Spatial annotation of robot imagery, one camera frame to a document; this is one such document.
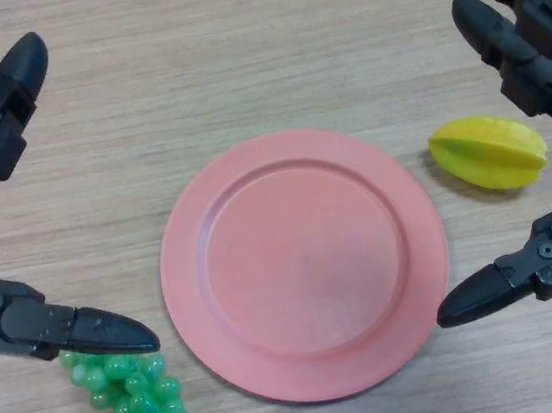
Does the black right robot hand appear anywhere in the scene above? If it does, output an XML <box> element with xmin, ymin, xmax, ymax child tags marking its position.
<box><xmin>397</xmin><ymin>0</ymin><xmax>552</xmax><ymax>332</ymax></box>

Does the green grape bunch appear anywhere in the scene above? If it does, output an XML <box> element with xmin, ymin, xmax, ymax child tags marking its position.
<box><xmin>57</xmin><ymin>331</ymin><xmax>231</xmax><ymax>413</ymax></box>

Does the pink round plate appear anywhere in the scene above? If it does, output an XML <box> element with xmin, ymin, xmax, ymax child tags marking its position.
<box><xmin>144</xmin><ymin>113</ymin><xmax>466</xmax><ymax>413</ymax></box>

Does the yellow starfruit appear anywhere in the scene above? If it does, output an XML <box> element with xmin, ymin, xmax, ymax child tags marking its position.
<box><xmin>425</xmin><ymin>106</ymin><xmax>552</xmax><ymax>199</ymax></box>

